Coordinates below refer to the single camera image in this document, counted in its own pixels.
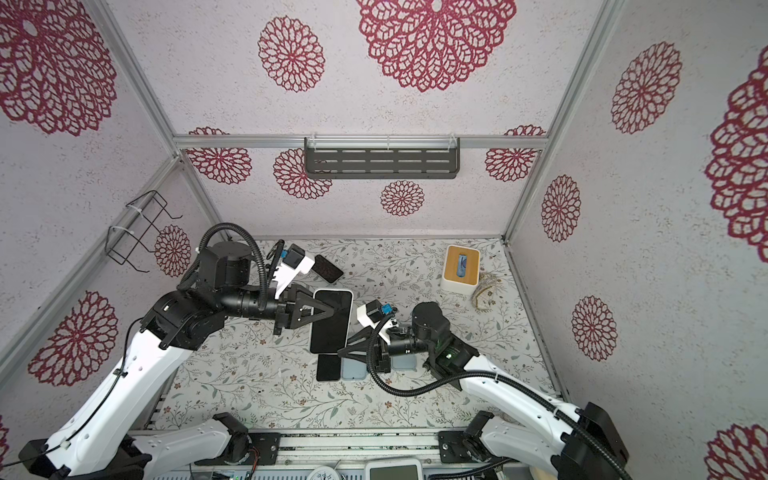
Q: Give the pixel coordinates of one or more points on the white round timer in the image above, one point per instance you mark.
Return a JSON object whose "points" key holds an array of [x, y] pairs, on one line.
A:
{"points": [[324, 473]]}

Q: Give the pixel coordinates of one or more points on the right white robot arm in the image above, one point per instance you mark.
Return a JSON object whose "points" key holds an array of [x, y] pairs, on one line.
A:
{"points": [[537, 429]]}

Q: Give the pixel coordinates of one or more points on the black wire wall rack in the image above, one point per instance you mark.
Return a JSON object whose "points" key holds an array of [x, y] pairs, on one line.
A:
{"points": [[122, 241]]}

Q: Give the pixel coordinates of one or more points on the white display device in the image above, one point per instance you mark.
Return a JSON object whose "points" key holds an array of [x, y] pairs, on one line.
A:
{"points": [[394, 469]]}

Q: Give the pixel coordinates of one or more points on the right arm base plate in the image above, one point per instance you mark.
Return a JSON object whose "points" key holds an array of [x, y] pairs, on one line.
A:
{"points": [[460, 447]]}

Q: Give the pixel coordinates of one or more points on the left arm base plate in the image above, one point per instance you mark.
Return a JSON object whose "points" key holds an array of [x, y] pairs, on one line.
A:
{"points": [[263, 449]]}

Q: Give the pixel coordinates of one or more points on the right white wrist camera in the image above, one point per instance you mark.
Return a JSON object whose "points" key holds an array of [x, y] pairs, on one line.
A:
{"points": [[374, 313]]}

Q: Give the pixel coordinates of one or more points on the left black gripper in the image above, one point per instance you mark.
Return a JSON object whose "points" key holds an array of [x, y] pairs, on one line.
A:
{"points": [[300, 317]]}

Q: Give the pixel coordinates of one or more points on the black phone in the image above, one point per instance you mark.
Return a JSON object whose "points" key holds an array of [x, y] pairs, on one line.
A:
{"points": [[330, 335], [326, 269]]}

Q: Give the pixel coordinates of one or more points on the white wooden-top tissue box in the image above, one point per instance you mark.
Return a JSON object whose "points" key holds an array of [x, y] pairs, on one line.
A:
{"points": [[461, 270]]}

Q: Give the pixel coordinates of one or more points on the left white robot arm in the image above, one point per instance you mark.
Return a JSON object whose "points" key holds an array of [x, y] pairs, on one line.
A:
{"points": [[227, 279]]}

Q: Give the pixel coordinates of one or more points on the grey wall shelf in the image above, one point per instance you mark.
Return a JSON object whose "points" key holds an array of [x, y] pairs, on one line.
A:
{"points": [[382, 160]]}

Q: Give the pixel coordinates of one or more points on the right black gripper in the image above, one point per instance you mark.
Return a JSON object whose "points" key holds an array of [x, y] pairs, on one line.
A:
{"points": [[351, 350]]}

